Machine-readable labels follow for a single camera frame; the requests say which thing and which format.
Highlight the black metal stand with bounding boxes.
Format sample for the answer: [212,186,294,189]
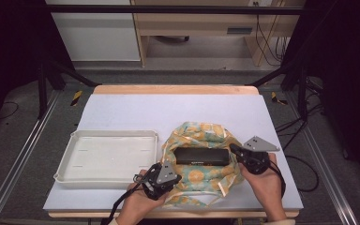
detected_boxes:
[248,60,309,122]
[37,58,100,120]

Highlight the black rectangular box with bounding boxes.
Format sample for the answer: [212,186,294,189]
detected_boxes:
[172,146,232,167]

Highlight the wooden desk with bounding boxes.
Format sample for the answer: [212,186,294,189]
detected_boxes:
[130,0,307,68]

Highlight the hand-held gripper black cable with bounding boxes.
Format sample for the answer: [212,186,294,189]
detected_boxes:
[267,163,287,200]
[100,182,146,225]

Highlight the thin black floor cable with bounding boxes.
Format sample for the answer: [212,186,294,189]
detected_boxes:
[0,100,20,122]

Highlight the black floor cables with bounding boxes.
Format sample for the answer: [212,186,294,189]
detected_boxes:
[275,101,324,193]

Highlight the yellow black tape piece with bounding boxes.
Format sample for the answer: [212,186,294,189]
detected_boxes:
[270,91,289,106]
[70,90,84,107]

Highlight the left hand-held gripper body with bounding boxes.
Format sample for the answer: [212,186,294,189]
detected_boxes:
[133,159,178,202]

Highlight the person's right hand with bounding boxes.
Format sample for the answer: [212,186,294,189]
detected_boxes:
[238,153,284,217]

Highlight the left hand-held gripper black cable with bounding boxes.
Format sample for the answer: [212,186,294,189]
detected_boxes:
[100,182,146,225]

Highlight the person's left hand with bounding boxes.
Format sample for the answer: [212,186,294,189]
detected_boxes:
[118,170,170,219]

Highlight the white cabinet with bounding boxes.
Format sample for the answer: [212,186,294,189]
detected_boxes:
[45,0,142,62]

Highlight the aluminium floor rail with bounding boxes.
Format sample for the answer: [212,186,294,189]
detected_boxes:
[0,89,61,225]
[285,90,360,225]

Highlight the black horizontal frame bar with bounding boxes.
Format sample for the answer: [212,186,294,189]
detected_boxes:
[45,4,305,16]

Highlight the lemon print cloth bag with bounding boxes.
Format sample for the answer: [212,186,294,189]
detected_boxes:
[161,121,246,209]

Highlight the black hanging desk cables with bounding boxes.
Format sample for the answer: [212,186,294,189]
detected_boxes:
[253,1,291,68]

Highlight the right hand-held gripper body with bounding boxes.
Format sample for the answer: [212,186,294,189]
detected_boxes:
[238,135,280,175]

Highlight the right hand-held gripper black cable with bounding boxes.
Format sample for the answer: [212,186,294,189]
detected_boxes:
[267,163,287,200]

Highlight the white plastic tray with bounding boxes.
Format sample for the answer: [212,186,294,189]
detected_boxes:
[52,129,159,189]

